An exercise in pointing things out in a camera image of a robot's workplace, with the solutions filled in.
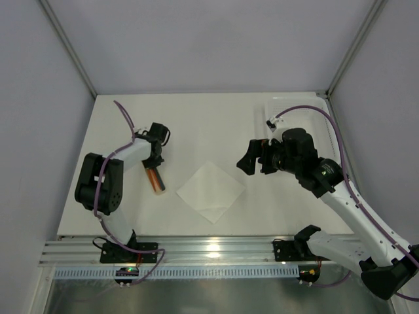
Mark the white paper napkin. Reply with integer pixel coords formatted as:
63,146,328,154
176,162,246,224

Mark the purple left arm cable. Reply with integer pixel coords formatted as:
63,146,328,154
71,100,166,295

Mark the slotted white cable duct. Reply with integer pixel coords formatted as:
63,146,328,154
54,264,300,280

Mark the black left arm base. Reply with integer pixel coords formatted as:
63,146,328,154
92,237,157,264

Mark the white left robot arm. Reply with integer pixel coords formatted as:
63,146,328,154
75,122,171,252

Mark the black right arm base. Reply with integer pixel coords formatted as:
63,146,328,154
272,225,321,262

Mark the right aluminium frame post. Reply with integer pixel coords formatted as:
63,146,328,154
325,0,388,99

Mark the aluminium frame post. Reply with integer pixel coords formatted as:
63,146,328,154
325,0,388,99
37,0,98,99

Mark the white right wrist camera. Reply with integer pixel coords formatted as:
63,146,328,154
266,116,287,133

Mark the aluminium front rail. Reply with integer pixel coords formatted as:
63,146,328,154
39,235,293,267

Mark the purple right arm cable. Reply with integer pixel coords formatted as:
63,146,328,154
274,104,419,302

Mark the white perforated plastic basket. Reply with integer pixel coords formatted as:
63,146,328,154
264,96,340,163

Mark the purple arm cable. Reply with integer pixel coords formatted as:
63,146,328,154
71,100,166,295
274,104,419,302

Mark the left aluminium frame post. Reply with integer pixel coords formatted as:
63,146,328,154
37,0,98,99

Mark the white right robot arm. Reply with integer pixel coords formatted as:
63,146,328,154
236,128,418,300

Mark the beige utensil case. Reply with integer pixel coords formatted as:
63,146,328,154
145,167,166,195

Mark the orange plastic spoon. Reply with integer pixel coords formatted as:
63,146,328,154
147,168,160,193

